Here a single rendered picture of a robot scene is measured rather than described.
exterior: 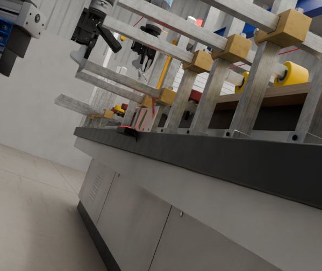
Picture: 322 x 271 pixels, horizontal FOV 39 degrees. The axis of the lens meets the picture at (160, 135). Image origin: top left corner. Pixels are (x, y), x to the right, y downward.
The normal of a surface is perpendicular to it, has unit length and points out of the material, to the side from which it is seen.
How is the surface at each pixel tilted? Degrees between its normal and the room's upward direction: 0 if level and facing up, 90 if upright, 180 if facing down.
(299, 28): 90
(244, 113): 90
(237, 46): 90
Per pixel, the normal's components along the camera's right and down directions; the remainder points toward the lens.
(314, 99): -0.90, -0.35
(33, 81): 0.31, 0.04
